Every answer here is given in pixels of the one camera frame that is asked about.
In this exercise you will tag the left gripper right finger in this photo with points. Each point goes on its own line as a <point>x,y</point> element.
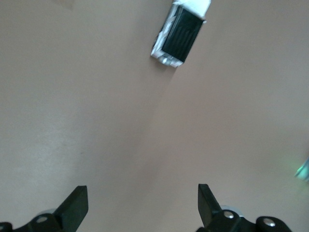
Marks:
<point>214,217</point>

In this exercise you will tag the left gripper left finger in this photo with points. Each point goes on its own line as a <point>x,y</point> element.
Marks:
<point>70,212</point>

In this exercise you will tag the white toy jeep black bed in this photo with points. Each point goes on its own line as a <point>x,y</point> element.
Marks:
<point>182,36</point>

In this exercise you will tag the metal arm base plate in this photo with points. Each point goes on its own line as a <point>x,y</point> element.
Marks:
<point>303,170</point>

